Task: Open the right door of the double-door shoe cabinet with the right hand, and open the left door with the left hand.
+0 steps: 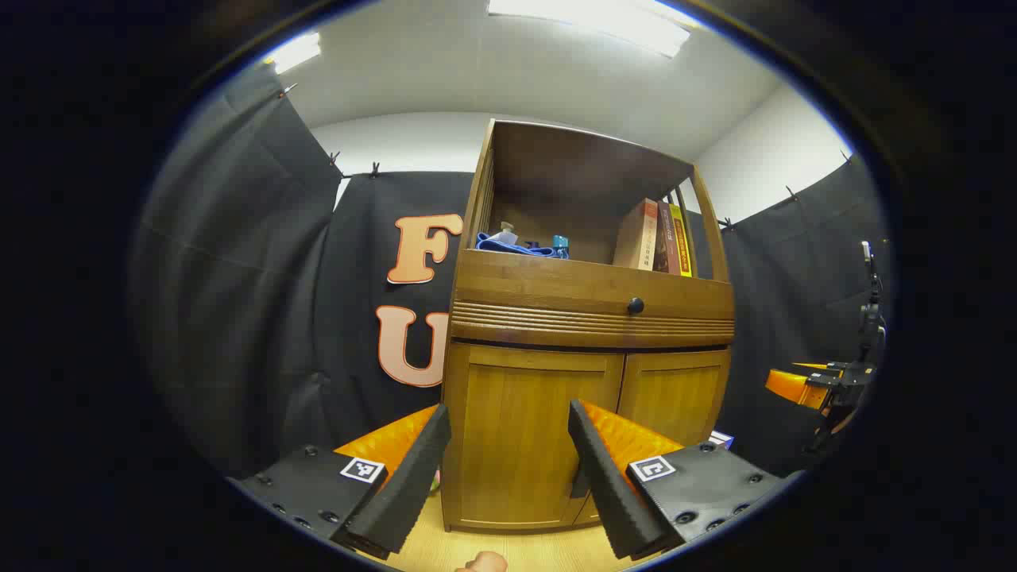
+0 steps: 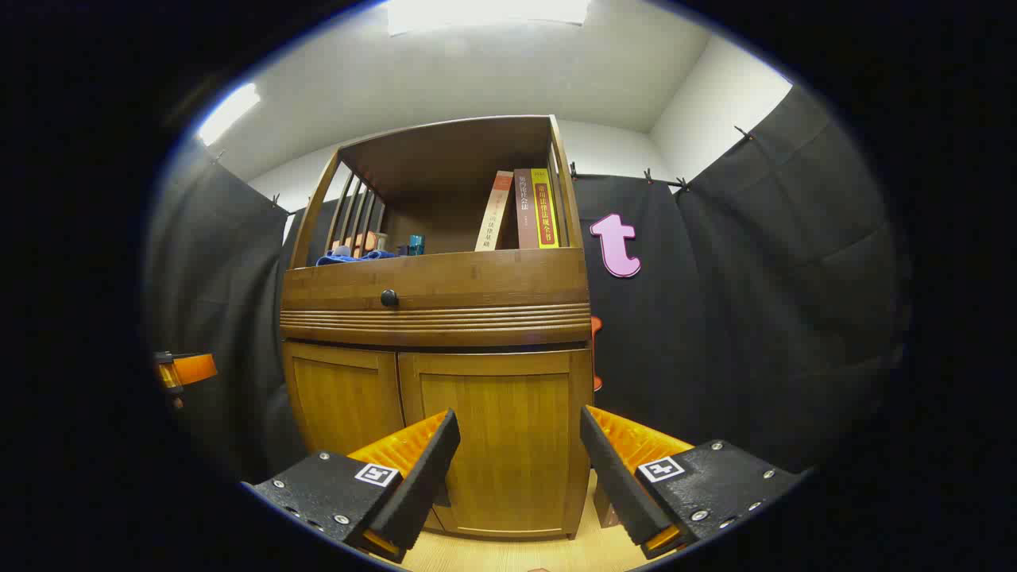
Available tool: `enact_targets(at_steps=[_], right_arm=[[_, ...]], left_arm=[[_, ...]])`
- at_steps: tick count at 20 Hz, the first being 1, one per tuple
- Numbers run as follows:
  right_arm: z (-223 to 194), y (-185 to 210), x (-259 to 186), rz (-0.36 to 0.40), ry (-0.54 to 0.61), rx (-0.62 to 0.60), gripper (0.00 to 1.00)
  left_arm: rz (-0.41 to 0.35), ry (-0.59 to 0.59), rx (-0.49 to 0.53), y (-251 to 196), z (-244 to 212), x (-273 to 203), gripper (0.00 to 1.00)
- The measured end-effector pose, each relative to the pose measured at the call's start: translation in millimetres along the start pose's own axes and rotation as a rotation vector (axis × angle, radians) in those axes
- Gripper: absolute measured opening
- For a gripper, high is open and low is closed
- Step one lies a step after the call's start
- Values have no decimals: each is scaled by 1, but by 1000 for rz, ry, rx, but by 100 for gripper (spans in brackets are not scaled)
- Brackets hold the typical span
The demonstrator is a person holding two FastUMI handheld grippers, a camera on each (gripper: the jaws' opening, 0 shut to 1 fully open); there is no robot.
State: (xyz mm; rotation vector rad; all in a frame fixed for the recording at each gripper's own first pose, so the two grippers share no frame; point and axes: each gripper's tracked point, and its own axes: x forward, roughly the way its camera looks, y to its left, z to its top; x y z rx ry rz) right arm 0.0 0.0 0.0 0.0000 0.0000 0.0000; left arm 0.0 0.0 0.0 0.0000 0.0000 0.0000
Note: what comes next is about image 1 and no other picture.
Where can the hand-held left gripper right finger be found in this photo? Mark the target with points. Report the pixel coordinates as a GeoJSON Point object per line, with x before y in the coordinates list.
{"type": "Point", "coordinates": [608, 492]}

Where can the large ceiling light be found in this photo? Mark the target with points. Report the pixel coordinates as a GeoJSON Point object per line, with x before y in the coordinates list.
{"type": "Point", "coordinates": [596, 20]}

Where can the pink rounded object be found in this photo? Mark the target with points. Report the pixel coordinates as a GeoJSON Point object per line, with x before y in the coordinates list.
{"type": "Point", "coordinates": [481, 563]}

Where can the small ceiling light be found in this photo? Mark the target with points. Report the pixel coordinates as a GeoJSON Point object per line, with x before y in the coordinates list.
{"type": "Point", "coordinates": [295, 52]}

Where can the wooden shoe cabinet door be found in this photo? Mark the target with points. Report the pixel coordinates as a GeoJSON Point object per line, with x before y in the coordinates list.
{"type": "Point", "coordinates": [516, 429]}
{"type": "Point", "coordinates": [675, 397]}

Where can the wooden double-door shoe cabinet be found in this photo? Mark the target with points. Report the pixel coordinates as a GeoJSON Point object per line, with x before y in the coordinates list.
{"type": "Point", "coordinates": [556, 183]}

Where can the white bottle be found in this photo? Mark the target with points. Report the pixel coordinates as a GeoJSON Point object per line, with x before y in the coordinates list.
{"type": "Point", "coordinates": [504, 235]}

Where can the small blue box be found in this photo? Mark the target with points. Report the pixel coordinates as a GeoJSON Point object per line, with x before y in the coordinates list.
{"type": "Point", "coordinates": [561, 245]}

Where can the black drawer knob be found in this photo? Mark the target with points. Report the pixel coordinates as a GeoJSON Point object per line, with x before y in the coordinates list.
{"type": "Point", "coordinates": [636, 305]}

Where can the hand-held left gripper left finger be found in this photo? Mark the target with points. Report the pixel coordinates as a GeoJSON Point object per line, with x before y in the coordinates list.
{"type": "Point", "coordinates": [409, 477]}

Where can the wooden cabinet drawer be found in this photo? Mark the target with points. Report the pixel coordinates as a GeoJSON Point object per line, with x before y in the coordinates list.
{"type": "Point", "coordinates": [548, 298]}

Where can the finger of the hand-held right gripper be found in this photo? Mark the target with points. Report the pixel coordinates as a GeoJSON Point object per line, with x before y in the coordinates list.
{"type": "Point", "coordinates": [812, 366]}
{"type": "Point", "coordinates": [794, 388]}

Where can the dark brown slim book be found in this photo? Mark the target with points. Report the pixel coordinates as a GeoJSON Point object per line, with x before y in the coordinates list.
{"type": "Point", "coordinates": [666, 242]}

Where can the blue and white book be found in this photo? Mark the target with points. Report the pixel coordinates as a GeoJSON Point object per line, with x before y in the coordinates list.
{"type": "Point", "coordinates": [721, 438]}

